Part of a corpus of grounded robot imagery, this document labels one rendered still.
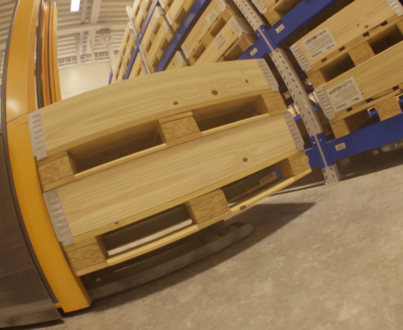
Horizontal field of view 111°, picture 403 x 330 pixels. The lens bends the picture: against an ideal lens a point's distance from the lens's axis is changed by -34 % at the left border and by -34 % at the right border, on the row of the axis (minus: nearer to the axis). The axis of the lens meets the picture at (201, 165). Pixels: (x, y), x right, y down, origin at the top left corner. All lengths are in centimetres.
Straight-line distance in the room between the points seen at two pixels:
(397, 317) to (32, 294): 112
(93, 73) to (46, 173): 772
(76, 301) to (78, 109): 79
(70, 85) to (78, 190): 745
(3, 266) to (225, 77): 132
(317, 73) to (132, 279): 151
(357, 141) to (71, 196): 148
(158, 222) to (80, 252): 35
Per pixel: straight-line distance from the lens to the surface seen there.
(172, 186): 78
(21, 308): 108
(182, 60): 250
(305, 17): 152
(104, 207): 78
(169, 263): 96
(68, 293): 98
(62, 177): 82
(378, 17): 140
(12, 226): 96
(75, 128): 85
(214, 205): 82
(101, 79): 831
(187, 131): 83
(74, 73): 848
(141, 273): 97
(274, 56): 160
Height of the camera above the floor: 36
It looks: 4 degrees up
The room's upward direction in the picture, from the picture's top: 21 degrees counter-clockwise
